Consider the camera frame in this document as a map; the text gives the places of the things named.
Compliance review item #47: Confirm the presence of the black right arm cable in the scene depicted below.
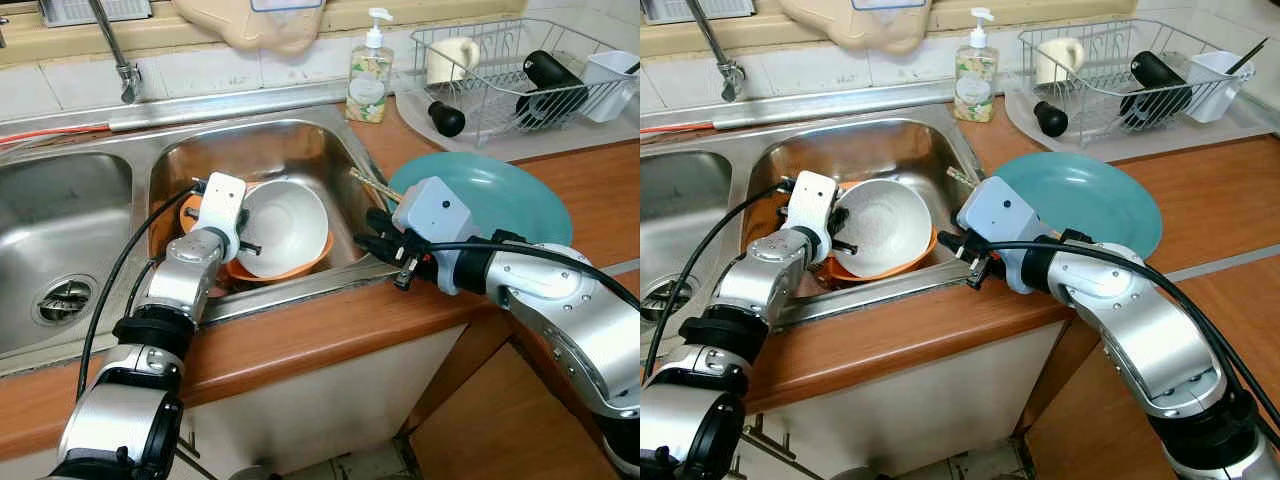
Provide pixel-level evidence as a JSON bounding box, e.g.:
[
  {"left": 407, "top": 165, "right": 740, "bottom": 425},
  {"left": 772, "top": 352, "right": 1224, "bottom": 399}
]
[
  {"left": 985, "top": 237, "right": 1280, "bottom": 426},
  {"left": 420, "top": 238, "right": 641, "bottom": 313}
]

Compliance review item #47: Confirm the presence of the cream ceramic mug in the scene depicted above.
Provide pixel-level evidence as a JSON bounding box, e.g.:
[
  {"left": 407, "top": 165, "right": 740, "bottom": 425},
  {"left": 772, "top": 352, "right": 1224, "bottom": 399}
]
[
  {"left": 1034, "top": 37, "right": 1087, "bottom": 87},
  {"left": 426, "top": 37, "right": 482, "bottom": 87}
]

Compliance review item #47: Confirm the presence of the white plastic utensil cup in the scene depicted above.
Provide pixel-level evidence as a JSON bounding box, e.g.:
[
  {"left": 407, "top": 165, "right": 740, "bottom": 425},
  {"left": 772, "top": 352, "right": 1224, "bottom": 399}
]
[
  {"left": 579, "top": 50, "right": 641, "bottom": 124},
  {"left": 1186, "top": 50, "right": 1252, "bottom": 124}
]

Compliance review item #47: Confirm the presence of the white slatted grille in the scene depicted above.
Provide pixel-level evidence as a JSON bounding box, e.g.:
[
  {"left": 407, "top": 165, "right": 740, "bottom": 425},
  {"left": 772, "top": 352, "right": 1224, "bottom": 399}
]
[
  {"left": 37, "top": 0, "right": 154, "bottom": 27},
  {"left": 644, "top": 0, "right": 757, "bottom": 24}
]

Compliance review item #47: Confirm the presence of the black drinking bottle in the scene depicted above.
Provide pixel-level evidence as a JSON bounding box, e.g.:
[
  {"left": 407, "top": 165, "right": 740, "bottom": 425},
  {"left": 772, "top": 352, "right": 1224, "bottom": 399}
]
[
  {"left": 1119, "top": 50, "right": 1192, "bottom": 130},
  {"left": 514, "top": 50, "right": 590, "bottom": 130}
]

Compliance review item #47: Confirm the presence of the brown wooden cabinet door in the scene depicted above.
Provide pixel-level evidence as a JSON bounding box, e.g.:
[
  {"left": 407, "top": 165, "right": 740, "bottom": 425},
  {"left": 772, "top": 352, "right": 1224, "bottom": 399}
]
[
  {"left": 408, "top": 338, "right": 613, "bottom": 480},
  {"left": 1022, "top": 343, "right": 1173, "bottom": 480}
]

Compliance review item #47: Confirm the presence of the teal round plate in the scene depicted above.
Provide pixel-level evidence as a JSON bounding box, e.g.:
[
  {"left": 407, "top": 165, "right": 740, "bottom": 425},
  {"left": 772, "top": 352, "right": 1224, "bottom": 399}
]
[
  {"left": 387, "top": 152, "right": 575, "bottom": 248},
  {"left": 990, "top": 152, "right": 1165, "bottom": 263}
]

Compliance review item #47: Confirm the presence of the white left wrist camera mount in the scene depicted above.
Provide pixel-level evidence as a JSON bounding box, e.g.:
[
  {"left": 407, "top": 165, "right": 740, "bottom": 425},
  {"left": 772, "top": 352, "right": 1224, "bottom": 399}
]
[
  {"left": 787, "top": 169, "right": 840, "bottom": 264},
  {"left": 194, "top": 171, "right": 249, "bottom": 264}
]

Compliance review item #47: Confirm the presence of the metal sink drain strainer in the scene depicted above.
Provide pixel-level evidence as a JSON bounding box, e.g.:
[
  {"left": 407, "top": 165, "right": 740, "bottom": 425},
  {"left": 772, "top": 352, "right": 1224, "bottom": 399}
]
[{"left": 31, "top": 274, "right": 102, "bottom": 327}]

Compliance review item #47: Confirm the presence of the wire dish rack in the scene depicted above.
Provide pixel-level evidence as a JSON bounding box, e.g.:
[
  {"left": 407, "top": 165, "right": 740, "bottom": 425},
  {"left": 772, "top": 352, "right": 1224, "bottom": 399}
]
[
  {"left": 1017, "top": 17, "right": 1257, "bottom": 137},
  {"left": 409, "top": 17, "right": 641, "bottom": 147}
]

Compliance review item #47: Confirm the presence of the beige plastic container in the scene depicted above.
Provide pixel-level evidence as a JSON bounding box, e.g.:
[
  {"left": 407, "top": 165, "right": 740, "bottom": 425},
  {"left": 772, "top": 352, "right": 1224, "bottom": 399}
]
[
  {"left": 171, "top": 0, "right": 327, "bottom": 57},
  {"left": 779, "top": 0, "right": 934, "bottom": 54}
]

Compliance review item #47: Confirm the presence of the soap pump bottle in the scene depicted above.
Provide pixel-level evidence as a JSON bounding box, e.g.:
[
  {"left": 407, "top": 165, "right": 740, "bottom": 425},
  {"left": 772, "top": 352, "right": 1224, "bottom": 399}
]
[
  {"left": 952, "top": 7, "right": 1000, "bottom": 124},
  {"left": 346, "top": 7, "right": 395, "bottom": 125}
]

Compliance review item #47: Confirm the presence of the stainless steel double sink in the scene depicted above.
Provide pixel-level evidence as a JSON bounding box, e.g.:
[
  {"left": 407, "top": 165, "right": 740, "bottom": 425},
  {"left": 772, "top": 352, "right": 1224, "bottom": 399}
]
[
  {"left": 0, "top": 103, "right": 423, "bottom": 379},
  {"left": 640, "top": 103, "right": 1003, "bottom": 363}
]

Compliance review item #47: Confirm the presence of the chrome sink faucet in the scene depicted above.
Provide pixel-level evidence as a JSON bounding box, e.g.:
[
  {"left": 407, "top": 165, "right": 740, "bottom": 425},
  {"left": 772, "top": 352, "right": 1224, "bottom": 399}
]
[
  {"left": 87, "top": 0, "right": 144, "bottom": 105},
  {"left": 689, "top": 0, "right": 747, "bottom": 104}
]

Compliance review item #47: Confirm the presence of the black round bottle lid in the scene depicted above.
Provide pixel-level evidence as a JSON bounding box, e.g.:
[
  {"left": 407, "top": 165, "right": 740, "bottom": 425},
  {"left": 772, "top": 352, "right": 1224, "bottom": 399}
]
[
  {"left": 427, "top": 100, "right": 467, "bottom": 139},
  {"left": 1032, "top": 100, "right": 1070, "bottom": 138}
]

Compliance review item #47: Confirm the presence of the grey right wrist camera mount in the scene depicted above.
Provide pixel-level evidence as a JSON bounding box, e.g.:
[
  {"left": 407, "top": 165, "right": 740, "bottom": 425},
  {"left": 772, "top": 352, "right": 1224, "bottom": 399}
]
[
  {"left": 957, "top": 176, "right": 1052, "bottom": 295},
  {"left": 391, "top": 176, "right": 477, "bottom": 297}
]

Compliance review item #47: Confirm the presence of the clear plastic drain tray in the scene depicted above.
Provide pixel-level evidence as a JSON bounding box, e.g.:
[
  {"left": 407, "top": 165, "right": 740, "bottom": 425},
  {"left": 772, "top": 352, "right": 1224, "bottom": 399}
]
[
  {"left": 1004, "top": 80, "right": 1280, "bottom": 153},
  {"left": 394, "top": 85, "right": 641, "bottom": 163}
]

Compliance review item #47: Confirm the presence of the white ceramic bowl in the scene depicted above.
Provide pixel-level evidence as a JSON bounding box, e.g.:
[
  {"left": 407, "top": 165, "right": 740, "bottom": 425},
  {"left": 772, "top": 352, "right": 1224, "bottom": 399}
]
[
  {"left": 831, "top": 179, "right": 934, "bottom": 279},
  {"left": 234, "top": 179, "right": 332, "bottom": 280}
]

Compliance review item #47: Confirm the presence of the white cabinet door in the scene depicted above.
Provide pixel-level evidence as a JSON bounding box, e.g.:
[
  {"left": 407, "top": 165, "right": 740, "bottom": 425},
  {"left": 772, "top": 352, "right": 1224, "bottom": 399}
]
[
  {"left": 742, "top": 318, "right": 1067, "bottom": 480},
  {"left": 172, "top": 322, "right": 473, "bottom": 480}
]

